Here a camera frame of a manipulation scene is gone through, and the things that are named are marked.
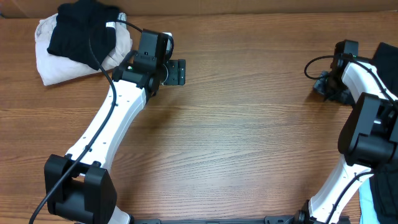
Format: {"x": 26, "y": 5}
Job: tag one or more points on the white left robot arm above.
{"x": 78, "y": 185}

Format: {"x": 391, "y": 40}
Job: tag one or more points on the light blue t-shirt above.
{"x": 368, "y": 213}

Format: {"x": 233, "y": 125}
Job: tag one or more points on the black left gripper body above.
{"x": 174, "y": 72}

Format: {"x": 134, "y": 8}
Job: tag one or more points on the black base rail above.
{"x": 284, "y": 219}

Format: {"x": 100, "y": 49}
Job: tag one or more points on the folded black garment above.
{"x": 81, "y": 33}

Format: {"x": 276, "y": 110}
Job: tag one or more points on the folded beige garment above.
{"x": 56, "y": 69}

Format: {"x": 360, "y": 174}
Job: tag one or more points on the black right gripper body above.
{"x": 333, "y": 88}

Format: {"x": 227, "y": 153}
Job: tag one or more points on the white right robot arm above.
{"x": 368, "y": 139}

